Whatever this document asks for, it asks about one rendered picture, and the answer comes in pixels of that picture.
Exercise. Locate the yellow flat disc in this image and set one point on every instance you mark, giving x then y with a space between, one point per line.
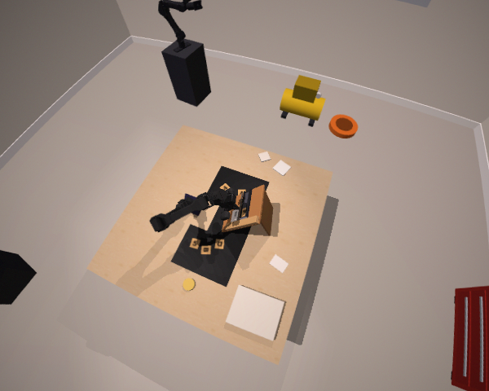
188 284

